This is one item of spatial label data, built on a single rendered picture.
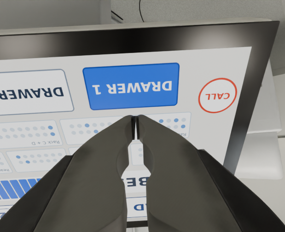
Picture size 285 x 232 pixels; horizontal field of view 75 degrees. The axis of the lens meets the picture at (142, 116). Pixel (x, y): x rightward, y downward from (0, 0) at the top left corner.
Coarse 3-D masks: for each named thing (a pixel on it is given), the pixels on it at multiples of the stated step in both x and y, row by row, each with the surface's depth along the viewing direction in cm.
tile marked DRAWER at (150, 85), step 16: (128, 64) 18; (144, 64) 18; (160, 64) 18; (176, 64) 18; (96, 80) 18; (112, 80) 18; (128, 80) 18; (144, 80) 18; (160, 80) 19; (176, 80) 19; (96, 96) 19; (112, 96) 19; (128, 96) 19; (144, 96) 19; (160, 96) 19; (176, 96) 20
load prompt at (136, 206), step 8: (128, 200) 28; (136, 200) 28; (144, 200) 28; (0, 208) 28; (8, 208) 28; (128, 208) 29; (136, 208) 29; (144, 208) 29; (0, 216) 29; (128, 216) 30; (136, 216) 30; (144, 216) 30
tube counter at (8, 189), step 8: (0, 184) 25; (8, 184) 25; (16, 184) 25; (24, 184) 25; (32, 184) 25; (0, 192) 26; (8, 192) 26; (16, 192) 26; (24, 192) 26; (0, 200) 27
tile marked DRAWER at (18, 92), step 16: (0, 80) 18; (16, 80) 18; (32, 80) 18; (48, 80) 18; (64, 80) 18; (0, 96) 19; (16, 96) 19; (32, 96) 19; (48, 96) 19; (64, 96) 19; (0, 112) 20; (16, 112) 20; (32, 112) 20; (48, 112) 20; (64, 112) 20
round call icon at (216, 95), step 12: (204, 84) 19; (216, 84) 19; (228, 84) 19; (240, 84) 19; (204, 96) 20; (216, 96) 20; (228, 96) 20; (204, 108) 20; (216, 108) 20; (228, 108) 20
